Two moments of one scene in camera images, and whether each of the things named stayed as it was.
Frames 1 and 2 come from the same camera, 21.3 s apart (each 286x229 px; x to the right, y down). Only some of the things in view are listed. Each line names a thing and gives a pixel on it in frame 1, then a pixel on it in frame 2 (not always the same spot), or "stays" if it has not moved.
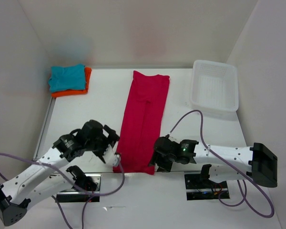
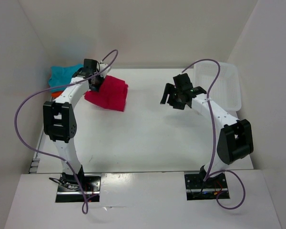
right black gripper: (163, 166) to (168, 89)
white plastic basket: (214, 86) stays
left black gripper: (111, 139) to (101, 78)
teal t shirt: (72, 77) stays
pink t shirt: (143, 122) to (112, 95)
